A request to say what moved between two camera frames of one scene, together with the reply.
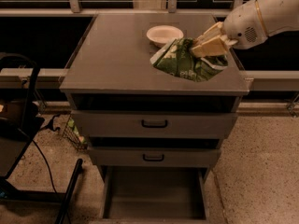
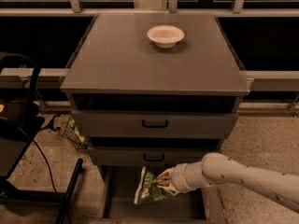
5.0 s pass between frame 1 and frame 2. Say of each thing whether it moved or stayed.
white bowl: stayed
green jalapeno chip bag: moved
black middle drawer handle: stayed
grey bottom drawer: stayed
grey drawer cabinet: stayed
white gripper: moved
